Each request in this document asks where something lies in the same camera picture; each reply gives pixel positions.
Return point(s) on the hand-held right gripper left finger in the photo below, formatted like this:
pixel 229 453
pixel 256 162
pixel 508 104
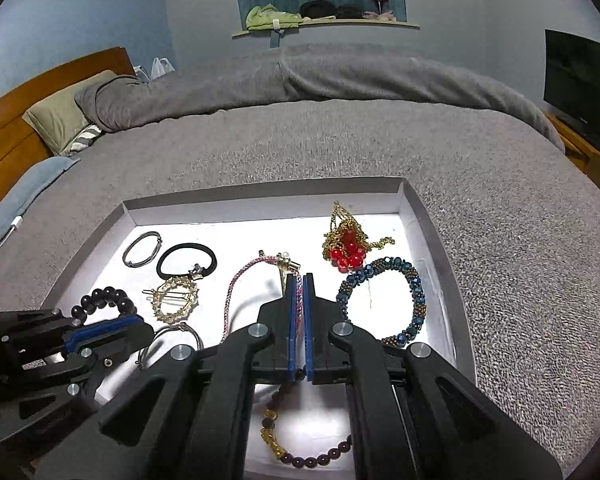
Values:
pixel 294 320

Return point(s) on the blue blanket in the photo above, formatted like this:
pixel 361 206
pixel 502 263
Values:
pixel 25 190

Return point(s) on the grey duvet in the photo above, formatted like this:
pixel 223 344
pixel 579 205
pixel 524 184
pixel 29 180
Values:
pixel 280 80

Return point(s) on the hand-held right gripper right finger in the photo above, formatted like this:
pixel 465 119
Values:
pixel 307 320

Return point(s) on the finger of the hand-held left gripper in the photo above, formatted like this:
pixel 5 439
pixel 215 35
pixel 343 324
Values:
pixel 125 340
pixel 105 330

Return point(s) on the pink cloth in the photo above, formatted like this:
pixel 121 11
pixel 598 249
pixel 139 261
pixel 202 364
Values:
pixel 380 16

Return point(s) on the thin silver bangle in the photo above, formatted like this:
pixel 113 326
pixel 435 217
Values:
pixel 177 327

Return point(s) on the wooden windowsill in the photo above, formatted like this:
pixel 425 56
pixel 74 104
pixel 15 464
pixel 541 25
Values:
pixel 330 25

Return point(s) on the white charger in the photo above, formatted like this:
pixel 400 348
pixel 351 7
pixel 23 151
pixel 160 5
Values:
pixel 16 225

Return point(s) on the wooden headboard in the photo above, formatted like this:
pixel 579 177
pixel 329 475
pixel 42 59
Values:
pixel 10 125

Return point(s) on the green pillow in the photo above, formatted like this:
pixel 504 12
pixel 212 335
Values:
pixel 60 110

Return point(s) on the white plastic bag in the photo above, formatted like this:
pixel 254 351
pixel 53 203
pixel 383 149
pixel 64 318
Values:
pixel 161 69

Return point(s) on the round gold hair clip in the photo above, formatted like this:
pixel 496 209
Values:
pixel 172 316

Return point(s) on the black television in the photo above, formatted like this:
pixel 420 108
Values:
pixel 580 80

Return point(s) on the wooden television stand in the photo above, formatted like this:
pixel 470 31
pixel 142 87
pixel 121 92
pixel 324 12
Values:
pixel 580 147

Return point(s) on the grey bed cover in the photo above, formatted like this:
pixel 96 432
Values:
pixel 330 145

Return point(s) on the striped pillow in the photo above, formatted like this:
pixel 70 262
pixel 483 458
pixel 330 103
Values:
pixel 82 141

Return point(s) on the green cloth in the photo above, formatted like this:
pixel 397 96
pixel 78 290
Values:
pixel 267 17

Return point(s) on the black cloth bundle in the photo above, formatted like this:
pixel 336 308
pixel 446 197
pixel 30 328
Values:
pixel 325 10

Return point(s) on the grey cardboard box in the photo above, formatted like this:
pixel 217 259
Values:
pixel 260 240

